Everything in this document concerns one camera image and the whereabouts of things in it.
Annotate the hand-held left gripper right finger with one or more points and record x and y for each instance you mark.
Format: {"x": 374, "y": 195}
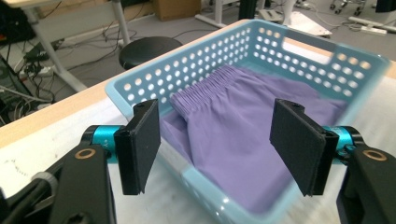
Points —
{"x": 299, "y": 143}

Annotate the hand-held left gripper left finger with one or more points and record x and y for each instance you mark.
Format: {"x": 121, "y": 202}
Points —
{"x": 140, "y": 146}

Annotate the purple pants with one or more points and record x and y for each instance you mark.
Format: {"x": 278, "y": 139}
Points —
{"x": 236, "y": 133}

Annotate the light blue plastic basket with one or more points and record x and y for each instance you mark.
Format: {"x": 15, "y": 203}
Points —
{"x": 193, "y": 59}

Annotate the light wooden table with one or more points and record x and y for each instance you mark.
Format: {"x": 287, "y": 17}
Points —
{"x": 62, "y": 109}

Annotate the black round stool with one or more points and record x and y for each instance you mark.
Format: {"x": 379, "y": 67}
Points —
{"x": 146, "y": 51}

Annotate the white table cover sheet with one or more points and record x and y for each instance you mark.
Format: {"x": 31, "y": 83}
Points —
{"x": 40, "y": 158}

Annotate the white desk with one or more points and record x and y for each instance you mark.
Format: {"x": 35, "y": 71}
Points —
{"x": 59, "y": 65}

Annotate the white power strip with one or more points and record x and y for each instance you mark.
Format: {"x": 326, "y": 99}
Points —
{"x": 372, "y": 28}

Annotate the large cardboard box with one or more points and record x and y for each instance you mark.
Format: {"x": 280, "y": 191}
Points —
{"x": 177, "y": 9}

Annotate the black computer tower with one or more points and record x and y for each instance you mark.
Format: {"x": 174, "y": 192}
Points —
{"x": 15, "y": 25}

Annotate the black aluminium post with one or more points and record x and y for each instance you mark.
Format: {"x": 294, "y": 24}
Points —
{"x": 248, "y": 8}

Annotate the white table frame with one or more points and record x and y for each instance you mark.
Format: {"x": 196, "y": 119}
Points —
{"x": 218, "y": 14}

